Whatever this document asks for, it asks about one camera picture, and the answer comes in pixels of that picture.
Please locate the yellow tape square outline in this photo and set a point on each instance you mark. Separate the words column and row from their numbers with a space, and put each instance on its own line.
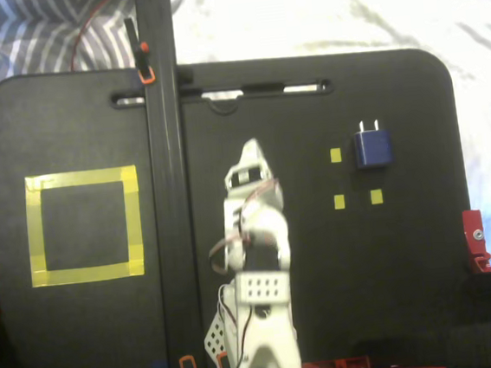
column 34, row 230

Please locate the small yellow tape marker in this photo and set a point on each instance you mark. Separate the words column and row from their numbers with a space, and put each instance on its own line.
column 336, row 155
column 339, row 201
column 376, row 196

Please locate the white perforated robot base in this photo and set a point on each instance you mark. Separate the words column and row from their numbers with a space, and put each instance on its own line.
column 211, row 346

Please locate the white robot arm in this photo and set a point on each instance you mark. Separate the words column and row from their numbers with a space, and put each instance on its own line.
column 270, row 329

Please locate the blue and white wall charger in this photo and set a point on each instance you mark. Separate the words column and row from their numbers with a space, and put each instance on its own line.
column 373, row 150

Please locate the long black flat bar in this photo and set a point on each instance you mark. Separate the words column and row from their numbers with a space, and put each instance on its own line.
column 168, row 156

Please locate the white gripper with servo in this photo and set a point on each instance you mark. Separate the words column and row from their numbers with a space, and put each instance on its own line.
column 246, row 176

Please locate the striped grey white bedsheet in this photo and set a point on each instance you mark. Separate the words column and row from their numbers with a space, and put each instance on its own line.
column 342, row 9

